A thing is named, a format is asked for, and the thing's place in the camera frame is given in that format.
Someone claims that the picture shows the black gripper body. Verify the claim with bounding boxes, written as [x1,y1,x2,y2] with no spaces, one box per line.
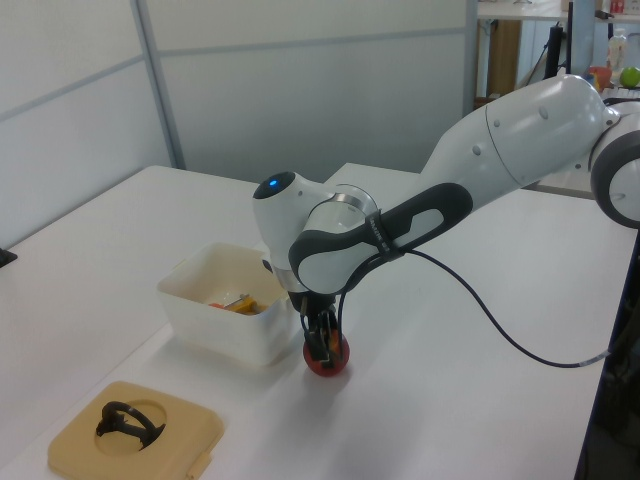
[299,292,343,331]

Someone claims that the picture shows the red apple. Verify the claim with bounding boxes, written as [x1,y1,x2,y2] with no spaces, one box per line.
[302,327,352,379]

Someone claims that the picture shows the white plastic container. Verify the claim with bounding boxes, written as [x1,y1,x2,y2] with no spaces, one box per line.
[156,242,297,370]

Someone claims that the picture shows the orange peeler tool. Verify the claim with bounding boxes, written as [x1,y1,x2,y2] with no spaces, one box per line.
[207,293,269,317]

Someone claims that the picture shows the tan plastic lid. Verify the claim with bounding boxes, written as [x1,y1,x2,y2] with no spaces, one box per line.
[47,380,225,479]

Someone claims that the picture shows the wooden cabinet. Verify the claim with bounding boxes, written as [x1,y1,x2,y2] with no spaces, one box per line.
[485,18,524,100]

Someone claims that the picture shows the black monitor stand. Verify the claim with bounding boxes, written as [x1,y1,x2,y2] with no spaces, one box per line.
[548,0,575,79]

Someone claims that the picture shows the clear plastic bottle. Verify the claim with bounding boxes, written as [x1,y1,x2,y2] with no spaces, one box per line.
[606,27,629,72]

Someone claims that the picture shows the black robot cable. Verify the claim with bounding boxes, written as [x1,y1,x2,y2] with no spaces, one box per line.
[298,248,614,369]

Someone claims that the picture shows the black lid handle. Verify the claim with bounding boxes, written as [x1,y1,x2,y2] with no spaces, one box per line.
[94,400,167,452]

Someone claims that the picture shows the grey partition end post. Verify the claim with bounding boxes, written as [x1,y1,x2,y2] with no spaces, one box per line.
[459,0,482,117]

